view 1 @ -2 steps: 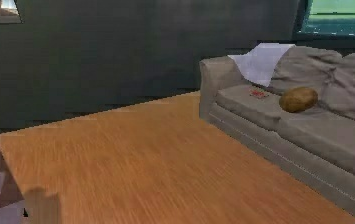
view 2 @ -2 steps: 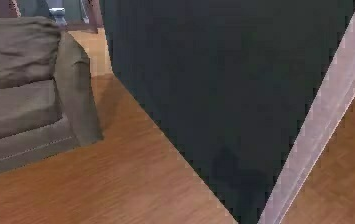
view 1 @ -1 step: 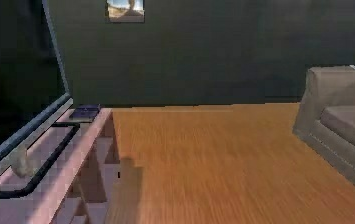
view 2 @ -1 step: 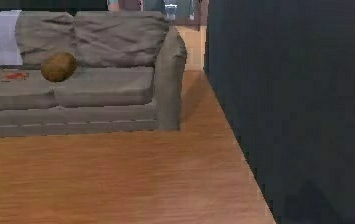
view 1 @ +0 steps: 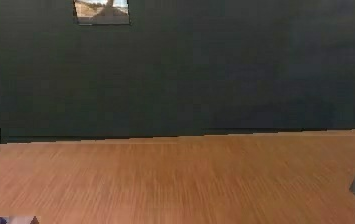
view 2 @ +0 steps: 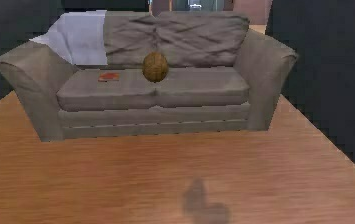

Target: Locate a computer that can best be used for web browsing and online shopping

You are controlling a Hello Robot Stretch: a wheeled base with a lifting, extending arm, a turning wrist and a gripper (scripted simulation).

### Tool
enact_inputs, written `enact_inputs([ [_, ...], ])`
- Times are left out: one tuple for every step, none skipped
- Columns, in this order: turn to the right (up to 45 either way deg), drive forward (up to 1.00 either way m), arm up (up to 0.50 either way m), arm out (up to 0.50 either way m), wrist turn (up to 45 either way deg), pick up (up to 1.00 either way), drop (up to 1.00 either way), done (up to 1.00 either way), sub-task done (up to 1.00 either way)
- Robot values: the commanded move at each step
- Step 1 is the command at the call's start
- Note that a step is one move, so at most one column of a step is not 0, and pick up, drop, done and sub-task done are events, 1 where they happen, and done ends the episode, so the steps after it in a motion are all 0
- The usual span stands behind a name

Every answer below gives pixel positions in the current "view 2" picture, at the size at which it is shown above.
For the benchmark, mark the brown ball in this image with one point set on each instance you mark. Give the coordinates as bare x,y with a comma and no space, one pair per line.
155,67

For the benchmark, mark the red book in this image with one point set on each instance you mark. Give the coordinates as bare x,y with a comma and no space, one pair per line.
108,76

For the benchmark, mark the grey-beige sofa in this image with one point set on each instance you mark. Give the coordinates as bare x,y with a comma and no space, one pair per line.
198,90

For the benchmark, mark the white blanket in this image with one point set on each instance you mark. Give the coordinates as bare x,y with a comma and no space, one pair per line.
81,40

